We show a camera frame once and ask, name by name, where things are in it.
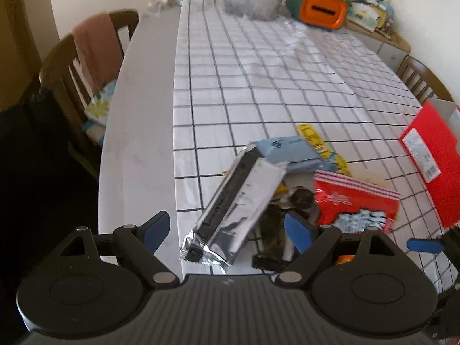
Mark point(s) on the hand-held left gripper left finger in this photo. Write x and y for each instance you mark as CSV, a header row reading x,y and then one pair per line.
x,y
158,227

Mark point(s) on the yellow cartoon snack packet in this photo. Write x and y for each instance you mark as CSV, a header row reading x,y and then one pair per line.
x,y
311,136

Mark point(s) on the dark wooden chair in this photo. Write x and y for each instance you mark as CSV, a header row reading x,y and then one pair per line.
x,y
57,79

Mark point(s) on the flat plastic packet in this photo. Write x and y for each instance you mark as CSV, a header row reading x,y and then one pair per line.
x,y
161,3

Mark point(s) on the white and green tissue box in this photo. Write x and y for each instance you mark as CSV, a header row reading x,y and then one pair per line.
x,y
363,14

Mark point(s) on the red striped snack bag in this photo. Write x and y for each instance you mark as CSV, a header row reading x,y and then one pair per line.
x,y
352,201

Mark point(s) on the floral seat cushion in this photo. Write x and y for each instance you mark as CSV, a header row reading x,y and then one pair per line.
x,y
99,107

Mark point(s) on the white checked tablecloth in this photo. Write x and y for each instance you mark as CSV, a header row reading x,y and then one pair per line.
x,y
251,79

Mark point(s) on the wooden side cabinet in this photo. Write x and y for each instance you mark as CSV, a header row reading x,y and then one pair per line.
x,y
388,43

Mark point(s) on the small round black snack cup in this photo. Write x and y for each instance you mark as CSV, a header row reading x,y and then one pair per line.
x,y
302,197

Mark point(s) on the red cardboard box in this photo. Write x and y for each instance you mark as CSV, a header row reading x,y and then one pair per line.
x,y
438,143

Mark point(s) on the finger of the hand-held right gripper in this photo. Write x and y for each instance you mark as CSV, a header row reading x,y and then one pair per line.
x,y
424,245

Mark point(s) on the dark foil snack packet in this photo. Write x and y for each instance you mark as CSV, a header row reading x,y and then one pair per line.
x,y
269,230

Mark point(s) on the pink towel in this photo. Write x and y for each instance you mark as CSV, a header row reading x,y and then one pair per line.
x,y
95,50

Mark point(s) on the light blue snack packet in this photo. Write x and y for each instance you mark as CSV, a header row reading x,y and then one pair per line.
x,y
287,149

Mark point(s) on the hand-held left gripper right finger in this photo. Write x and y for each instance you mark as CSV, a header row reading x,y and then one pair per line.
x,y
298,233

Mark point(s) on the brown wooden chair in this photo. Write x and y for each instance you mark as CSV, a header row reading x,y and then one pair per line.
x,y
413,72

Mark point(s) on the silver foil snack packet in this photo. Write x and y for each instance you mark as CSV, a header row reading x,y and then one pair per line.
x,y
237,201

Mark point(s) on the orange and green container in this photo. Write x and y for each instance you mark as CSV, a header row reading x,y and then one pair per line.
x,y
320,10

